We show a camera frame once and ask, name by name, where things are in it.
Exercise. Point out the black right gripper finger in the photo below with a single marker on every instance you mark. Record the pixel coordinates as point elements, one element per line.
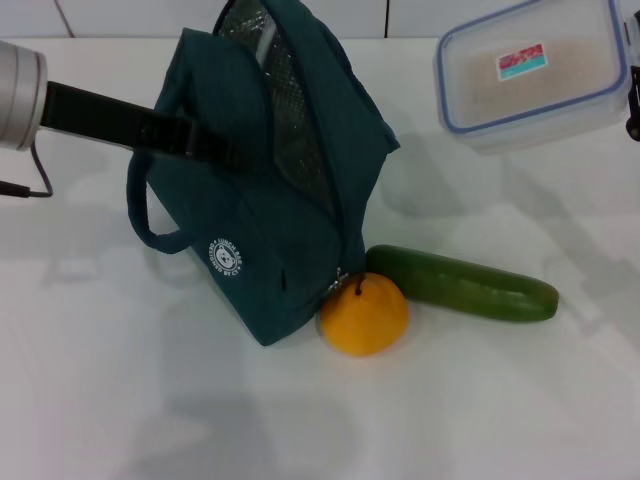
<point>634,100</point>

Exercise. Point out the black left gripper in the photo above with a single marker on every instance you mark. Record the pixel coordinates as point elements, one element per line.
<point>115,120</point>

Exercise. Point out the clear plastic food container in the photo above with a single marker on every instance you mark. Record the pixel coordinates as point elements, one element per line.
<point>530,75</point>

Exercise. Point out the dark teal lunch bag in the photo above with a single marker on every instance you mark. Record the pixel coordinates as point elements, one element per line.
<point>280,215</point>

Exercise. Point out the green cucumber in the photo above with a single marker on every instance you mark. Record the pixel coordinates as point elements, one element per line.
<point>460,287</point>

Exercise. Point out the orange yellow pear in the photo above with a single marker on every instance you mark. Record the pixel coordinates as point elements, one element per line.
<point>365,325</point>

